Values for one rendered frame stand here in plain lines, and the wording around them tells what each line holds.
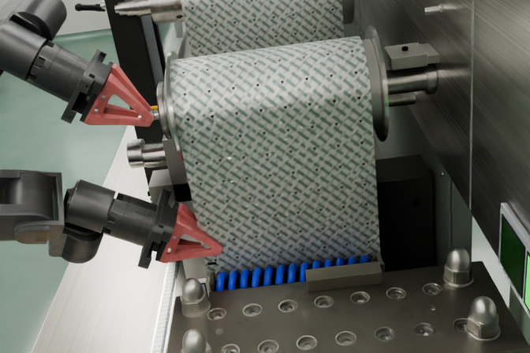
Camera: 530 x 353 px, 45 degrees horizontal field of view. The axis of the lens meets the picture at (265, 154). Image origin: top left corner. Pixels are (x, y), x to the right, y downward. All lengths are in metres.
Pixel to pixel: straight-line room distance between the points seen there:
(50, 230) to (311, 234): 0.33
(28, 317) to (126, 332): 1.72
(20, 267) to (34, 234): 2.26
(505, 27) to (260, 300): 0.45
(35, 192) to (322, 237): 0.37
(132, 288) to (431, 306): 0.53
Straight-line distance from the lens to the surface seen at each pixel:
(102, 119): 0.81
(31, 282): 2.94
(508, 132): 0.61
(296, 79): 0.77
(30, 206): 0.81
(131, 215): 0.83
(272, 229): 0.85
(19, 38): 0.81
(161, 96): 0.82
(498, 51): 0.61
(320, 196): 0.83
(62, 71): 0.80
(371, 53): 0.80
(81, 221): 0.84
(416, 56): 0.82
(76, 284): 1.19
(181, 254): 0.86
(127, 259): 1.21
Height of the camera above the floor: 1.55
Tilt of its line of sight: 26 degrees down
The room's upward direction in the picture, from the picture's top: 8 degrees counter-clockwise
